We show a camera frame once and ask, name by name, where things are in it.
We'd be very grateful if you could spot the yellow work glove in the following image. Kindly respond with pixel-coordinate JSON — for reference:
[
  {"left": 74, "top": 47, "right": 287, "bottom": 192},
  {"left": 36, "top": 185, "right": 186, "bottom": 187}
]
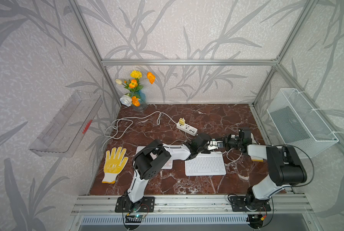
[{"left": 102, "top": 146, "right": 128, "bottom": 184}]

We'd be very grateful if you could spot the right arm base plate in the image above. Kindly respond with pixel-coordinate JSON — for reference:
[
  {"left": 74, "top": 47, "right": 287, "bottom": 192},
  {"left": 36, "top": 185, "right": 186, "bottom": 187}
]
[{"left": 228, "top": 194, "right": 272, "bottom": 212}]

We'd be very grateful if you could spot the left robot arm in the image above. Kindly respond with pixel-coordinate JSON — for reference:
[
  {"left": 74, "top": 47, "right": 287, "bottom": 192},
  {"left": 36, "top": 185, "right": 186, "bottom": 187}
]
[{"left": 126, "top": 133, "right": 212, "bottom": 203}]

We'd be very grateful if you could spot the white charging cable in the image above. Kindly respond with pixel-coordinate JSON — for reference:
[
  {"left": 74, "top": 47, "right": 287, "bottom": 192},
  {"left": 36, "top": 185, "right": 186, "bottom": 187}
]
[{"left": 217, "top": 147, "right": 245, "bottom": 163}]

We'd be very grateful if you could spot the white work glove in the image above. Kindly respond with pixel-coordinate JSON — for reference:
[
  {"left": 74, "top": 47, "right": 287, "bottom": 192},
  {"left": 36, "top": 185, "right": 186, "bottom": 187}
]
[{"left": 250, "top": 156, "right": 264, "bottom": 162}]

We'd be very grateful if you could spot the white wireless keyboard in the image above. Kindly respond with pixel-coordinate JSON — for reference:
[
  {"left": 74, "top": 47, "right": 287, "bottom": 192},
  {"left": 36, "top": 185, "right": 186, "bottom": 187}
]
[{"left": 184, "top": 152, "right": 226, "bottom": 176}]

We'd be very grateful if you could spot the power strip white cord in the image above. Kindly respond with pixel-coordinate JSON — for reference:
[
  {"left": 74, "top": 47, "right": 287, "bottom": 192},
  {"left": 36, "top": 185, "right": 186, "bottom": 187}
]
[{"left": 101, "top": 111, "right": 178, "bottom": 152}]

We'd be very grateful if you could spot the yellow charger plug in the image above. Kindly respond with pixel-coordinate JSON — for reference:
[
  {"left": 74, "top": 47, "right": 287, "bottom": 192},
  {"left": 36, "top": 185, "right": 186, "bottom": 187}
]
[{"left": 179, "top": 118, "right": 185, "bottom": 126}]

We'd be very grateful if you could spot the white wire mesh basket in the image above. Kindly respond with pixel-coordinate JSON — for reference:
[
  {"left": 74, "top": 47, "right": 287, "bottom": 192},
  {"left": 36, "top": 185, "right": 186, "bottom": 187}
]
[{"left": 267, "top": 88, "right": 339, "bottom": 159}]

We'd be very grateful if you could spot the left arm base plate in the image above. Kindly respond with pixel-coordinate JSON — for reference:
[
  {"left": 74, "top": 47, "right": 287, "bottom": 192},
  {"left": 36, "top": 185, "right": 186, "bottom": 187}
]
[{"left": 115, "top": 195, "right": 155, "bottom": 213}]

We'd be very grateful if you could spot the clear plastic wall shelf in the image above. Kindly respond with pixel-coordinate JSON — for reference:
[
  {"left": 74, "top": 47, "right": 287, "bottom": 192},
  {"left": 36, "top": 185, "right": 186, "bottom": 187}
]
[{"left": 29, "top": 90, "right": 103, "bottom": 157}]

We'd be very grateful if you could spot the pink wireless keyboard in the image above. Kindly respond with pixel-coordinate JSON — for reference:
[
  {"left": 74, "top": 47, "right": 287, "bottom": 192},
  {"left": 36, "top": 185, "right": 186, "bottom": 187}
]
[{"left": 136, "top": 146, "right": 173, "bottom": 169}]

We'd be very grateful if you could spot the aluminium front rail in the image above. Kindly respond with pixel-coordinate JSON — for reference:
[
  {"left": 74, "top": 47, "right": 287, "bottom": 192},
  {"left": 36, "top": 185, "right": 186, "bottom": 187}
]
[{"left": 71, "top": 194, "right": 314, "bottom": 216}]

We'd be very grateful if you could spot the flower bouquet in vase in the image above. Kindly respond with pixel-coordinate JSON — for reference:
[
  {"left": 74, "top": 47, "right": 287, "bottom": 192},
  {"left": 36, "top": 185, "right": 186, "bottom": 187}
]
[{"left": 115, "top": 70, "right": 147, "bottom": 112}]

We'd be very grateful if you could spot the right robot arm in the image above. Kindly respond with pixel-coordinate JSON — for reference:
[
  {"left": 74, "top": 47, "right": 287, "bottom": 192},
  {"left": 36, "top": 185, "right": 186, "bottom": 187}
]
[{"left": 222, "top": 129, "right": 307, "bottom": 207}]

